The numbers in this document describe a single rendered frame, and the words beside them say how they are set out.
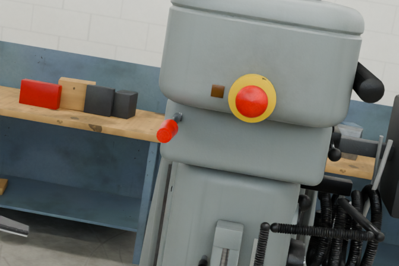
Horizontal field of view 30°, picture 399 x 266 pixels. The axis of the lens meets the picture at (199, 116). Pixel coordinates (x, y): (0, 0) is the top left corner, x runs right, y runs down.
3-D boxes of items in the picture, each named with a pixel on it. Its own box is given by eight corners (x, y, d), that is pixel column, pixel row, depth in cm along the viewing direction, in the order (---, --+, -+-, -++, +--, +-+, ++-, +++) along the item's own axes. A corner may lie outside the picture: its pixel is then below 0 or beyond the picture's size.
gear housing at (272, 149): (323, 190, 106) (337, 122, 104) (156, 161, 107) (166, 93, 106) (311, 142, 139) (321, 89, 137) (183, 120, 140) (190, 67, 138)
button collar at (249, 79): (271, 126, 93) (279, 79, 92) (224, 118, 94) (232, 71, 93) (271, 123, 95) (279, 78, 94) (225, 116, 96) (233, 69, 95)
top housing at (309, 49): (350, 136, 95) (374, 12, 92) (148, 102, 96) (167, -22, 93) (323, 87, 141) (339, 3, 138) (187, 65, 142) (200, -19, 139)
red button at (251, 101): (265, 122, 90) (270, 89, 90) (232, 116, 91) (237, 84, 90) (265, 117, 94) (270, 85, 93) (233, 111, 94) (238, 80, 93)
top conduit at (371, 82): (382, 105, 97) (387, 79, 96) (350, 100, 97) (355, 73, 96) (347, 67, 141) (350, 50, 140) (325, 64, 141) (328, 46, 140)
